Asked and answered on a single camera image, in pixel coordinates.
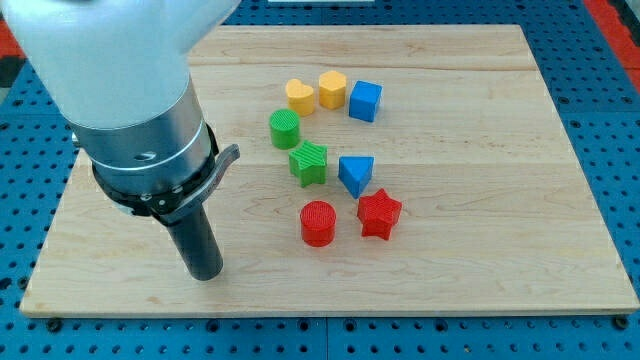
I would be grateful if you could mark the light wooden board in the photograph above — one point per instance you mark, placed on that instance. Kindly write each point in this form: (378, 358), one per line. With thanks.
(497, 217)

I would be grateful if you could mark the green cylinder block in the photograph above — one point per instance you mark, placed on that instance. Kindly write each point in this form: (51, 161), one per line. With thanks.
(284, 128)

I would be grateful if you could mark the blue cube block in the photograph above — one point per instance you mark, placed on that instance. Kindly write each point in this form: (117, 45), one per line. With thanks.
(364, 101)

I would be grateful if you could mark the black tool clamp with lever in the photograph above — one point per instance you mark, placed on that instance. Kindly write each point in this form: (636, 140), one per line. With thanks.
(171, 189)

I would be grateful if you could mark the yellow heart block right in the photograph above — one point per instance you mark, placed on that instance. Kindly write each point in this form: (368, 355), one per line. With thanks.
(332, 89)

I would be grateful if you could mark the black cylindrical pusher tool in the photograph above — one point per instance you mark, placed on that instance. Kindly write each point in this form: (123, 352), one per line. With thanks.
(196, 243)

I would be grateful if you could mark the yellow heart block left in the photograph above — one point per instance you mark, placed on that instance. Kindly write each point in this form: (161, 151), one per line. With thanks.
(300, 97)

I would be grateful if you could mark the red star block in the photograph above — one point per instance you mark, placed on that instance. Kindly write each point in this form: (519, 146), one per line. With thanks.
(378, 214)

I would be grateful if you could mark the green star block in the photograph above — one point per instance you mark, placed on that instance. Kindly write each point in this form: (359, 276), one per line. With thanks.
(308, 163)

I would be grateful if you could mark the blue triangle block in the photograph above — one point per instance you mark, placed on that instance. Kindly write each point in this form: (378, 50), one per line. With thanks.
(355, 173)

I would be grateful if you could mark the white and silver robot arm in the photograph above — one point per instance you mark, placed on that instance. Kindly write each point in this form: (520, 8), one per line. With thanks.
(118, 72)

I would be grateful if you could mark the red cylinder block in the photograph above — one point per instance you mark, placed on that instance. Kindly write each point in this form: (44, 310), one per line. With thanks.
(318, 223)

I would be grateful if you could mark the yellow heart block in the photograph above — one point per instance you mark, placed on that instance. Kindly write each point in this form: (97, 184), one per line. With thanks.
(300, 97)
(332, 89)

